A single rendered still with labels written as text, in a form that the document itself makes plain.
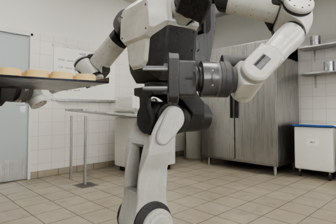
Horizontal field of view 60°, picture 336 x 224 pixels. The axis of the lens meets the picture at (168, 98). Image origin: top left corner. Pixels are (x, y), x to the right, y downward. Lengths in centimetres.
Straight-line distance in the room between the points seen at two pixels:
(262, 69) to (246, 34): 531
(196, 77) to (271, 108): 392
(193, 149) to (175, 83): 531
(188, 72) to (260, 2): 32
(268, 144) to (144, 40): 382
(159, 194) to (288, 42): 62
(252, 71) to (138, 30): 46
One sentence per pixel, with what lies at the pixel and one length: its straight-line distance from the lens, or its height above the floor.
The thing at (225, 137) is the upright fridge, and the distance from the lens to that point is 500.
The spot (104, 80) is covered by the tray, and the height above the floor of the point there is 105.
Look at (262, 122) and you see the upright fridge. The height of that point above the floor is 79.
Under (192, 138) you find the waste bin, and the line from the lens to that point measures 593.
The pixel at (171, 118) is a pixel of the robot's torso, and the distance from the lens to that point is 97.
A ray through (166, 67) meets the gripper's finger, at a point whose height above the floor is 107.
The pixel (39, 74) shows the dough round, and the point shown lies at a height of 105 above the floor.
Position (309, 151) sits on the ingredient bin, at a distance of 468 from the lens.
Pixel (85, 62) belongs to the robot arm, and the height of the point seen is 118.
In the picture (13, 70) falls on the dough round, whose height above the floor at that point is 106.
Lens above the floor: 97
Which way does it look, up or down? 2 degrees up
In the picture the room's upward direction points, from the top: straight up
